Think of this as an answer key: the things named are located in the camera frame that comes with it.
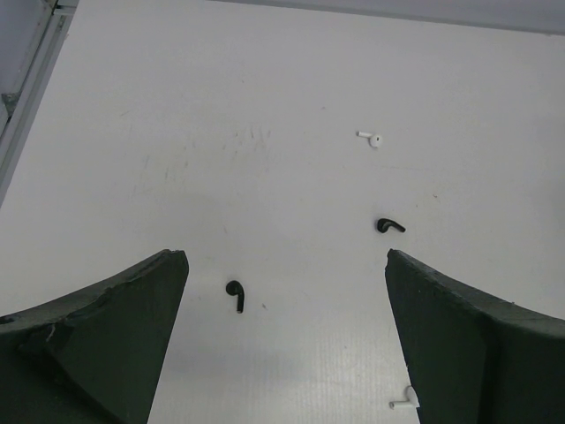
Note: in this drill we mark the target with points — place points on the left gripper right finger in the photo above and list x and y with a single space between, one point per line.
473 357

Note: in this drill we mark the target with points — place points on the white earbud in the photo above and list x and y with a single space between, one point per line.
410 400
374 140

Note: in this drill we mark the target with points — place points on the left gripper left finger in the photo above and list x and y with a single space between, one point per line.
94 355

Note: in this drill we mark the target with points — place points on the black earbud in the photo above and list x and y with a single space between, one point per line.
383 225
236 289

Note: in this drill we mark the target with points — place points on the aluminium frame post left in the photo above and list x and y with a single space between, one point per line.
32 35

